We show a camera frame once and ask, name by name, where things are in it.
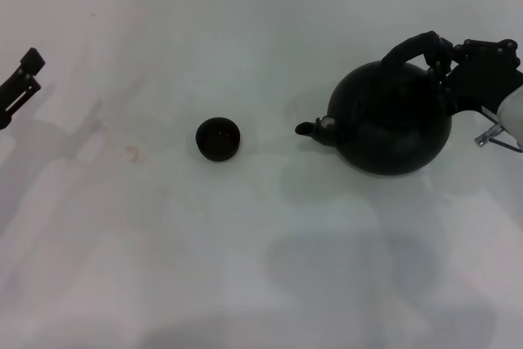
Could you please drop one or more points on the small black teacup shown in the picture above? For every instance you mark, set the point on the small black teacup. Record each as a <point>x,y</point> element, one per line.
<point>217,139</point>

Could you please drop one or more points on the black round teapot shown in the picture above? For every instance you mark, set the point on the black round teapot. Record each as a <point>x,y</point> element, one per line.
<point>388,140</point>

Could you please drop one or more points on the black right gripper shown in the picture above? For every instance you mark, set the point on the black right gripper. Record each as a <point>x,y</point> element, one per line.
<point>482,79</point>

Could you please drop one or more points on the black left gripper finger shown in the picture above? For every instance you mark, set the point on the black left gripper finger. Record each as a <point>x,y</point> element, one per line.
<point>24,97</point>
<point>32,59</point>

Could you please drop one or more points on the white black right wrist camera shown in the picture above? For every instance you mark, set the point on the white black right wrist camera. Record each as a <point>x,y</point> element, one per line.
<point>512,120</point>

